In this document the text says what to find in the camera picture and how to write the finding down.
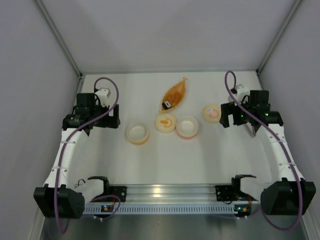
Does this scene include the metal serving tongs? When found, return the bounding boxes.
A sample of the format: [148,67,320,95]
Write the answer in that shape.
[246,122,257,138]

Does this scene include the black white sushi piece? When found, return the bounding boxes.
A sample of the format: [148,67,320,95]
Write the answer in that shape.
[162,100,173,110]

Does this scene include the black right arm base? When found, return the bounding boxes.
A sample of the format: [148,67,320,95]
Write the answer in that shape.
[215,185,237,205]

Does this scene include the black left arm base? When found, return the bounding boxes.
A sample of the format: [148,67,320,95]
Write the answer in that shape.
[110,185,128,202]

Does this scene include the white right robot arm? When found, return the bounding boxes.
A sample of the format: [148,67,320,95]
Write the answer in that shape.
[219,87,316,216]

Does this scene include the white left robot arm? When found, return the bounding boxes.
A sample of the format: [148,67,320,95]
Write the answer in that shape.
[33,88,120,219]

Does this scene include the cream lid pink smiley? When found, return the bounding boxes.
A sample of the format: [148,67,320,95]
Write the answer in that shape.
[201,104,222,124]

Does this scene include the cream bowl orange base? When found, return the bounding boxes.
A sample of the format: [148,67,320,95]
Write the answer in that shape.
[126,122,150,145]

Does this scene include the cream bowl pink base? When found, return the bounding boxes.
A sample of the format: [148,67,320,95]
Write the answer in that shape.
[176,116,199,140]

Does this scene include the orange boat-shaped dish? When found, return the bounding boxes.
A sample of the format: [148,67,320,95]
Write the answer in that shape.
[159,77,188,113]

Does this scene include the cream lid orange smiley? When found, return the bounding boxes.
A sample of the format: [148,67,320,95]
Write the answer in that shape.
[155,113,177,134]

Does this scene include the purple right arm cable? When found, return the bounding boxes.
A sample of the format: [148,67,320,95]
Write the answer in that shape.
[225,70,304,231]

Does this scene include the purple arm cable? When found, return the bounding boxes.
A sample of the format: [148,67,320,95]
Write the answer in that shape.
[54,76,121,235]
[225,70,304,231]

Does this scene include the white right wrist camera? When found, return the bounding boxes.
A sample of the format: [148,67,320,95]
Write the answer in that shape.
[231,84,250,102]

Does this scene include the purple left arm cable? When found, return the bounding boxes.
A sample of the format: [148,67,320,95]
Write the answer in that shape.
[54,76,121,235]

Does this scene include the right aluminium frame post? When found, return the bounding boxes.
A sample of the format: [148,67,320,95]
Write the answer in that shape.
[255,0,305,77]

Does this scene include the aluminium frame post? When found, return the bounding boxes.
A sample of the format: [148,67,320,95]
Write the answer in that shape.
[255,0,305,77]
[33,0,84,77]

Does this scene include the aluminium mounting rail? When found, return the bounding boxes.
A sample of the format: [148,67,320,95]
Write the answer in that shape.
[74,184,261,203]

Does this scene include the left aluminium frame post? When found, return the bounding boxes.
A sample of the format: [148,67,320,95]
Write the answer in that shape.
[33,0,84,77]

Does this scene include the grey slotted cable duct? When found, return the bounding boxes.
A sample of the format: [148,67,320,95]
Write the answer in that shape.
[83,204,249,215]

